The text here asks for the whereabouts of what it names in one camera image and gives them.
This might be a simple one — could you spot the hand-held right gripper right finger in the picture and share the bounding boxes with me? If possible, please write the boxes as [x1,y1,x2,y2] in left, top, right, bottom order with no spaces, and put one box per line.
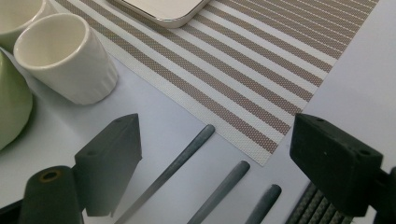
[289,112,385,217]

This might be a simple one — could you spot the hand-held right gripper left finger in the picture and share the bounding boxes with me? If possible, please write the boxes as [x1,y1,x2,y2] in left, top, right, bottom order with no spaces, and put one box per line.
[74,113,144,217]

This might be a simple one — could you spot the steel spoon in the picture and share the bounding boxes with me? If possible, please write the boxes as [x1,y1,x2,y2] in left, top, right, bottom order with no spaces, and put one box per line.
[186,160,251,224]
[113,124,217,224]
[244,184,283,224]

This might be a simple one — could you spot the green bowl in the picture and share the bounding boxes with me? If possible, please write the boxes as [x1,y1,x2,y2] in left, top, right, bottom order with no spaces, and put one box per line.
[0,50,34,152]

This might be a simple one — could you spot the square white plate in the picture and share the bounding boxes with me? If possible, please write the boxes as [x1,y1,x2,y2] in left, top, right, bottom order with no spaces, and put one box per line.
[106,0,213,30]

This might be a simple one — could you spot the cream ceramic cup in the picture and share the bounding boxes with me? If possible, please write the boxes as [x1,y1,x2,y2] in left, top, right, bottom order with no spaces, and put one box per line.
[0,0,59,54]
[12,12,120,105]

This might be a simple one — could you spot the striped woven placemat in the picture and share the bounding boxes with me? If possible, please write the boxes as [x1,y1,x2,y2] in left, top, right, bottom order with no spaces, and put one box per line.
[54,0,381,166]

